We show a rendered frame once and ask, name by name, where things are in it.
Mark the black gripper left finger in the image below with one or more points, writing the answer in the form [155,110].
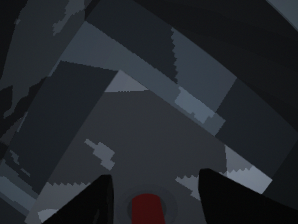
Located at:
[94,205]

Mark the red peg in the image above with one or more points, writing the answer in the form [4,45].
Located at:
[147,209]

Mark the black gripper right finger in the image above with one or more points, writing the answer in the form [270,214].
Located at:
[225,201]

